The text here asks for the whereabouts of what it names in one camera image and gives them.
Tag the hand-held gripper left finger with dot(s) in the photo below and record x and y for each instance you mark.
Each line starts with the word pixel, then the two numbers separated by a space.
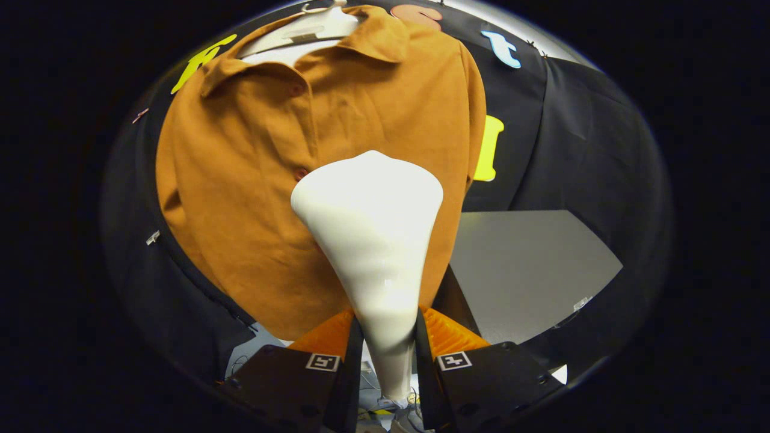
pixel 350 385

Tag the silver cloth clip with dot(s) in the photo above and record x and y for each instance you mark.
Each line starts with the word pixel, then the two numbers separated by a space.
pixel 153 238

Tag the white mannequin torso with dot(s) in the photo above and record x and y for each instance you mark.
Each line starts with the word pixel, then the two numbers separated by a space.
pixel 325 27

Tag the white garment steamer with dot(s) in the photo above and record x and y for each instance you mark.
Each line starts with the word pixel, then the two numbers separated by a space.
pixel 367 210

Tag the black backdrop cloth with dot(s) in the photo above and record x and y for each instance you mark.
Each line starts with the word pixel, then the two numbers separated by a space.
pixel 571 150

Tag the red cloth clip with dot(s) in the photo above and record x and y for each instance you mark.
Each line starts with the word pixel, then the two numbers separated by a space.
pixel 141 115

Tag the brown button-up shirt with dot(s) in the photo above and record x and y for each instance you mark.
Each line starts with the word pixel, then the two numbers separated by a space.
pixel 240 180

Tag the row of black clips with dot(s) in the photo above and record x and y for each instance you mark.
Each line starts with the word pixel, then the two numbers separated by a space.
pixel 529 42

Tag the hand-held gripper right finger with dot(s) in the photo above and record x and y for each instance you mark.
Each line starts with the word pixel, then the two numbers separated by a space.
pixel 424 373

